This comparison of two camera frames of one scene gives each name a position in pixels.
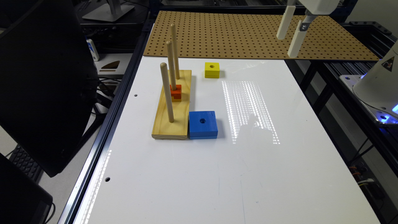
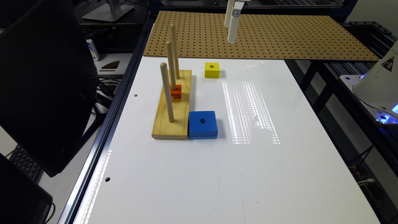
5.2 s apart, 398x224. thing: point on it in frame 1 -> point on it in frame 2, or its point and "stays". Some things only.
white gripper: [317, 7] -> [234, 22]
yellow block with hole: [212, 70] stays
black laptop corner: [23, 199] stays
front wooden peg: [165, 73] stays
